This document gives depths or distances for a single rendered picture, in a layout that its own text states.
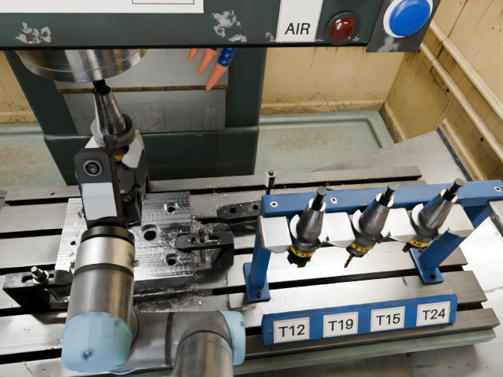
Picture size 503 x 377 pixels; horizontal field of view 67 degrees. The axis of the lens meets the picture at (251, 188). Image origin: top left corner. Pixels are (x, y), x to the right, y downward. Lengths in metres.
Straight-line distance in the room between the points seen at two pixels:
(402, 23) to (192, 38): 0.16
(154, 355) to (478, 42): 1.25
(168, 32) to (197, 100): 0.87
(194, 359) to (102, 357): 0.10
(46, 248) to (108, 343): 0.62
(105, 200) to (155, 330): 0.19
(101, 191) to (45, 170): 1.15
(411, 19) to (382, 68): 1.45
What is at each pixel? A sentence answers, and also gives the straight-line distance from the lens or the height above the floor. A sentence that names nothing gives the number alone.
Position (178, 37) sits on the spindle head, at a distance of 0.30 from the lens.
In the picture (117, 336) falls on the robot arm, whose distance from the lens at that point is 0.49.
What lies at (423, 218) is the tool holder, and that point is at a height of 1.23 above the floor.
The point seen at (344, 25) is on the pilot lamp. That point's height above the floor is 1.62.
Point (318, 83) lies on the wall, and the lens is 1.71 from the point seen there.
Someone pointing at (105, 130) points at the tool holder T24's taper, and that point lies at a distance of 0.62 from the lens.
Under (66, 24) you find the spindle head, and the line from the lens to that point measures 0.31.
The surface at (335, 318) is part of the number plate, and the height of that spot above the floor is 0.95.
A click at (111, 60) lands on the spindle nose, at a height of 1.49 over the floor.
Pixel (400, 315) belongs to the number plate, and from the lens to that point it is 0.95.
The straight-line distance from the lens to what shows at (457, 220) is 0.77.
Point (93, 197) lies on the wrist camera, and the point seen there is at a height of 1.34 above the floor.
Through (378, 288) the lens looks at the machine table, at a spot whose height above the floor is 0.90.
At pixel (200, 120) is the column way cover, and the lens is 1.21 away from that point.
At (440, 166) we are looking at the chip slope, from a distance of 1.45.
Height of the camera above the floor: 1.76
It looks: 52 degrees down
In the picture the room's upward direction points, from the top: 6 degrees clockwise
